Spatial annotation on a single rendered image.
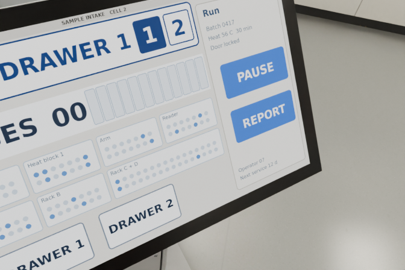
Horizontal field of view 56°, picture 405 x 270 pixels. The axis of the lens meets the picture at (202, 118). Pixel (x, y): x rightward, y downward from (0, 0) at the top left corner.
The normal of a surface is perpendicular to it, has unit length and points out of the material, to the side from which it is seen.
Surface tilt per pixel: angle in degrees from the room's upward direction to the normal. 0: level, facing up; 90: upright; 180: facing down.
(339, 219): 0
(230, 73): 50
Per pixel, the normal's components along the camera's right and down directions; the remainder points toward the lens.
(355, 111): 0.11, -0.63
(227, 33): 0.44, 0.14
